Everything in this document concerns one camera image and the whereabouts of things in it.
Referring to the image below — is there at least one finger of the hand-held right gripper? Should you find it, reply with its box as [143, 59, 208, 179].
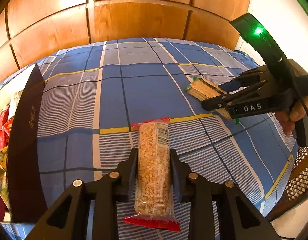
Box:
[201, 83, 270, 112]
[219, 64, 271, 92]

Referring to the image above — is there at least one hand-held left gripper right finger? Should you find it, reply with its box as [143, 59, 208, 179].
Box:
[170, 149, 278, 240]

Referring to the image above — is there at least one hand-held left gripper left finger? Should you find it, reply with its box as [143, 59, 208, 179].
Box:
[26, 147, 138, 240]

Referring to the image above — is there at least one peanut bar with red ends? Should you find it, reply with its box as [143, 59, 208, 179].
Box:
[122, 117, 181, 232]

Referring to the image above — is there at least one cracker packet with green ends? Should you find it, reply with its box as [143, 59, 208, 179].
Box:
[185, 77, 241, 126]

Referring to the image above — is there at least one square metal tin box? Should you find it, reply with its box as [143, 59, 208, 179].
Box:
[0, 64, 48, 224]

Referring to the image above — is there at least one long plain red snack packet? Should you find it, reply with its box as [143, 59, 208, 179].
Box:
[0, 119, 13, 152]

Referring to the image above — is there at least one red snack packet gold print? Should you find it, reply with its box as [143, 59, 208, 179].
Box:
[0, 107, 10, 132]

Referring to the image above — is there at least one person's right hand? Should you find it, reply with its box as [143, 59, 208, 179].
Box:
[274, 99, 307, 137]

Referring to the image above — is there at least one wicker chair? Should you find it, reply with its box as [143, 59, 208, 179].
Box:
[265, 146, 308, 222]

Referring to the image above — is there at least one wooden wardrobe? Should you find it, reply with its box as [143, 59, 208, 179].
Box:
[0, 0, 256, 88]

